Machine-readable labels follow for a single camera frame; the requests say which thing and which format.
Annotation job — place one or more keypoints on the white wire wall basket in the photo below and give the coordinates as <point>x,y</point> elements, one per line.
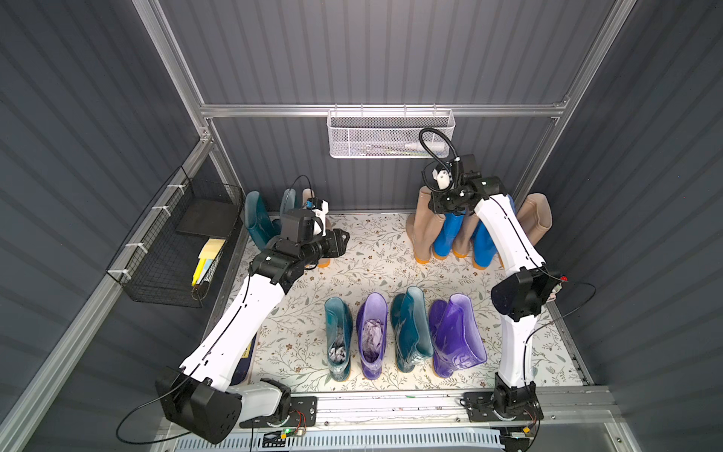
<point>382,133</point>

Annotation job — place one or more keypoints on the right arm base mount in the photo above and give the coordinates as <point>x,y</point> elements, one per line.
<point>507,403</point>

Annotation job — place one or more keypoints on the white tube in basket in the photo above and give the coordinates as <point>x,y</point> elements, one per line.
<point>435,147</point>

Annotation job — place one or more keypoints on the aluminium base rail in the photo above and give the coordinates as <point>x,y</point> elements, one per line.
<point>445,408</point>

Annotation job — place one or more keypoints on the beige rain boot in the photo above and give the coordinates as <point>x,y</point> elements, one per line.
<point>535,216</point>
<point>462,244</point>
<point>423,227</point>
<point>308,194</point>

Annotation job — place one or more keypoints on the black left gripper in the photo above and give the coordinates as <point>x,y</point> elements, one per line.
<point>315,215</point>

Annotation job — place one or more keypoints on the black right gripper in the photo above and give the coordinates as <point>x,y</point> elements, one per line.
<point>447,192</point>

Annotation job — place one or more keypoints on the teal rain boot carried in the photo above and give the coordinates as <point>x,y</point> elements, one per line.
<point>260,226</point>

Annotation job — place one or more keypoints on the teal rain boot back row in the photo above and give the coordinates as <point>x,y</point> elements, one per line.
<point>289,201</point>

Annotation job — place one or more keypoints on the teal rain boot front right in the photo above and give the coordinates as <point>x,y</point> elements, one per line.
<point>408,315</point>

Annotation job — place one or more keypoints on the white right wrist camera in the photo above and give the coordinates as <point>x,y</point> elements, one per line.
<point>443,178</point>

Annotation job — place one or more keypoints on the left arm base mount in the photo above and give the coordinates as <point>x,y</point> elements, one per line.
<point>294,412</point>

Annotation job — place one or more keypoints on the teal rain boot front left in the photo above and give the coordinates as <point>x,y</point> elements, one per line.
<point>339,329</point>

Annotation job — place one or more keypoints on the purple rain boot front right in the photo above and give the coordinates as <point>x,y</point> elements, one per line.
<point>456,340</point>

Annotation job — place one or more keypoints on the purple rain boot front left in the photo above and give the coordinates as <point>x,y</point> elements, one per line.
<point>371,323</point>

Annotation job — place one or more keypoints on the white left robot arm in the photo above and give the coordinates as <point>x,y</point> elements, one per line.
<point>200,395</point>

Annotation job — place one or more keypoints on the purple rain boot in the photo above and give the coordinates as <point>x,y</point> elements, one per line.
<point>371,323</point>
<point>456,340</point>

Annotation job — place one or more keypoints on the yellow sticky notes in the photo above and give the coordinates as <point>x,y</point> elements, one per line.
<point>206,257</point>

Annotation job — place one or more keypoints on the black wire side basket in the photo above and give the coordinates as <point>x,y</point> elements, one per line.
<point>161,261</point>

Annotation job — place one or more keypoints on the blue rain boot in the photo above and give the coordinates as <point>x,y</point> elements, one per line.
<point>443,244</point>
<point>483,245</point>

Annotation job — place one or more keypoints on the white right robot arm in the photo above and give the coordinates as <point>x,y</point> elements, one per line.
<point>528,284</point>

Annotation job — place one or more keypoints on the white vent grille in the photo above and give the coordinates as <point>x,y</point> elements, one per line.
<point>372,440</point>

